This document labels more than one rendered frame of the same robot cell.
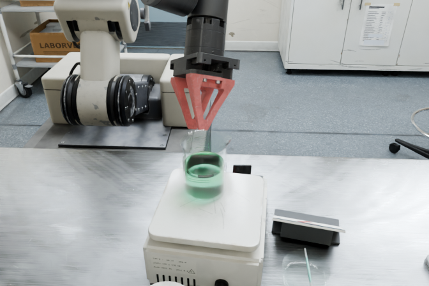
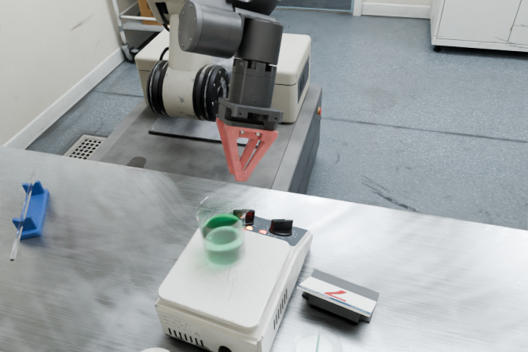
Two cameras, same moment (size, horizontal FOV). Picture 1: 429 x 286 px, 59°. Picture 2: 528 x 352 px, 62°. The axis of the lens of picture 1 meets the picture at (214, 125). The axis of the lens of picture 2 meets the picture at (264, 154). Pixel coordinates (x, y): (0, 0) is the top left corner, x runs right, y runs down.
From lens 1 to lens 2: 17 cm
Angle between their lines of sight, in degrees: 14
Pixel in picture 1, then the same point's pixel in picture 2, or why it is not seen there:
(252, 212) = (263, 287)
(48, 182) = (102, 204)
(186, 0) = (224, 46)
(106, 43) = not seen: hidden behind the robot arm
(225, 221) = (233, 292)
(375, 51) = not seen: outside the picture
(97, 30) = not seen: hidden behind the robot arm
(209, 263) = (211, 331)
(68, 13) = not seen: outside the picture
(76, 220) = (117, 251)
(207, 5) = (252, 48)
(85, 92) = (171, 83)
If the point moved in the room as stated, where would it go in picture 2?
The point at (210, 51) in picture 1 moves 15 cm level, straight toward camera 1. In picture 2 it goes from (252, 99) to (218, 180)
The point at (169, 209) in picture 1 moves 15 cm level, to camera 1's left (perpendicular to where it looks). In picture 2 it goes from (185, 269) to (67, 250)
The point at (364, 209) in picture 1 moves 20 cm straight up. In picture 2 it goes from (414, 284) to (449, 168)
